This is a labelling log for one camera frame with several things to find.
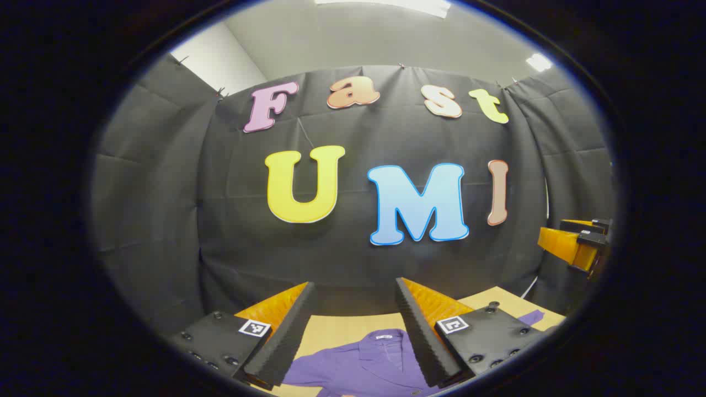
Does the purple button shirt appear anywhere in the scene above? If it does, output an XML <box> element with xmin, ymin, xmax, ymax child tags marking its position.
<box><xmin>281</xmin><ymin>310</ymin><xmax>547</xmax><ymax>397</ymax></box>

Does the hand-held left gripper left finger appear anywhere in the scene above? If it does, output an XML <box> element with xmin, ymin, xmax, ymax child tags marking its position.
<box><xmin>168</xmin><ymin>281</ymin><xmax>318</xmax><ymax>392</ymax></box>

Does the black backdrop cloth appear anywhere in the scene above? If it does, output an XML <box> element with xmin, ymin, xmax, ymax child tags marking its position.
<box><xmin>91</xmin><ymin>55</ymin><xmax>616</xmax><ymax>337</ymax></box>

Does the long ceiling light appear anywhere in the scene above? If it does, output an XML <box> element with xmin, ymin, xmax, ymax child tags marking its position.
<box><xmin>314</xmin><ymin>0</ymin><xmax>452</xmax><ymax>19</ymax></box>

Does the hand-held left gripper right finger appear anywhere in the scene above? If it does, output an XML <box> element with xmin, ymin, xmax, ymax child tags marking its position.
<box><xmin>394</xmin><ymin>277</ymin><xmax>552</xmax><ymax>389</ymax></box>

